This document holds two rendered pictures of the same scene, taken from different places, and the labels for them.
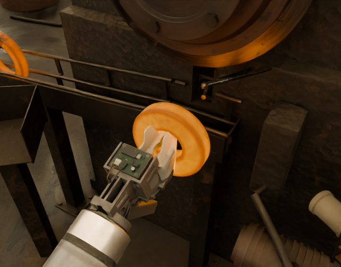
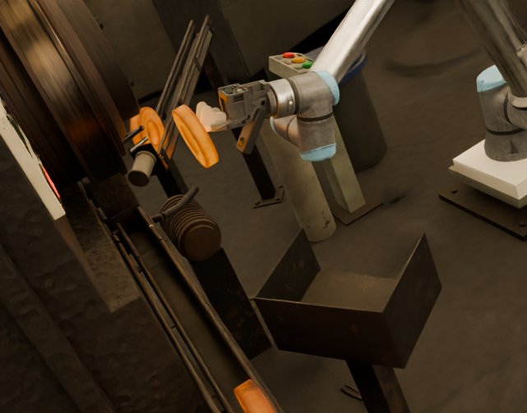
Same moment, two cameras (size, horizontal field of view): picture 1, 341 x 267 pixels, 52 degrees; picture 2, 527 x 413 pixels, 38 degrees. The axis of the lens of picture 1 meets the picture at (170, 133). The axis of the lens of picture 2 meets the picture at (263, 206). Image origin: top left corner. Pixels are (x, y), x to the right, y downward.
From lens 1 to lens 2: 2.04 m
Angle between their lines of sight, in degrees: 95
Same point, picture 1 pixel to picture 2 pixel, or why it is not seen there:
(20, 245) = not seen: outside the picture
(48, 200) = not seen: outside the picture
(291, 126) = not seen: hidden behind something
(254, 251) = (200, 214)
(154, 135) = (204, 120)
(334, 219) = (148, 159)
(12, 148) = (336, 293)
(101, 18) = (110, 262)
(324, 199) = (138, 166)
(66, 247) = (294, 79)
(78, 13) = (123, 280)
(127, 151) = (229, 91)
